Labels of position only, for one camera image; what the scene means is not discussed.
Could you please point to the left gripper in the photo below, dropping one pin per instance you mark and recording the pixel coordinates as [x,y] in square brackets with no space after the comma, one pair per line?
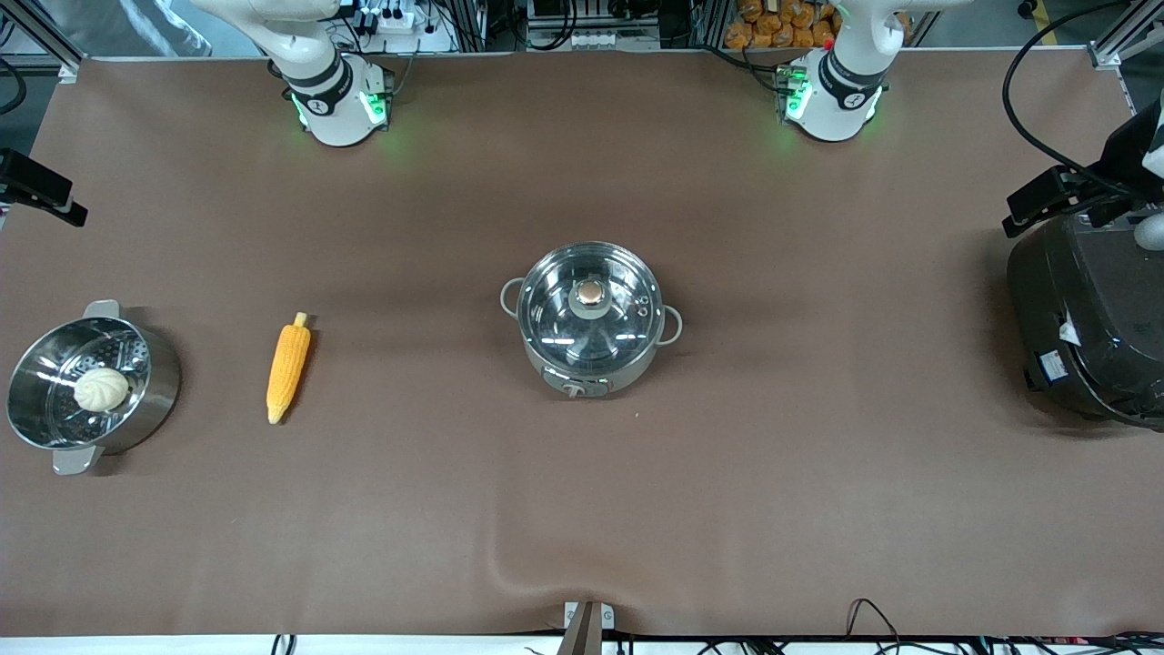
[1120,156]

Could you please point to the yellow corn cob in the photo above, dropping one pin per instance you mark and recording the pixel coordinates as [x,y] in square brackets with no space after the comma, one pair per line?
[288,364]

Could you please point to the round glass pot lid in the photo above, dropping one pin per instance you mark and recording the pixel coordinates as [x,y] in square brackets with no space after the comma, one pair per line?
[555,318]

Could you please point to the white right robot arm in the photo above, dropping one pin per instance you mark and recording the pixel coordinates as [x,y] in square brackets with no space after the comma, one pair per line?
[336,105]

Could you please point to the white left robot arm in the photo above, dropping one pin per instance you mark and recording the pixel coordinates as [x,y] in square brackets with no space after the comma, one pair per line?
[832,95]

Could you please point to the stainless steel steamer pot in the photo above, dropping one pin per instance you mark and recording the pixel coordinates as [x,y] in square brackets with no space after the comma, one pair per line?
[156,400]

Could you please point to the grey electric cooking pot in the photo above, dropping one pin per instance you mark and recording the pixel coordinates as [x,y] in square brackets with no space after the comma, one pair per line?
[555,380]

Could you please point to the black rice cooker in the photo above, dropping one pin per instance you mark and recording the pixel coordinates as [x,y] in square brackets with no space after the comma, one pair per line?
[1082,309]

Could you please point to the white steamed bun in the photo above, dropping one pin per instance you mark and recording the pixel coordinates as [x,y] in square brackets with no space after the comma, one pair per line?
[101,389]

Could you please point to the crate of orange buns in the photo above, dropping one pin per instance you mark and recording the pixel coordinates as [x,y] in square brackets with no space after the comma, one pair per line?
[782,23]

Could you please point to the white power strip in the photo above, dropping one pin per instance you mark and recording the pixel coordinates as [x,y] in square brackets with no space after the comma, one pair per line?
[405,23]

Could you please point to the brown table cloth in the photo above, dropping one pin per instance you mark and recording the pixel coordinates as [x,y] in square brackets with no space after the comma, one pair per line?
[582,509]

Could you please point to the grey metal table clamp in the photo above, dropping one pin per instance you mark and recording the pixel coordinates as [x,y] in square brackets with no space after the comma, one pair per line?
[587,626]

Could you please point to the aluminium frame profile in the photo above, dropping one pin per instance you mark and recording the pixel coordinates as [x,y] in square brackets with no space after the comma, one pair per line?
[41,36]
[1123,41]

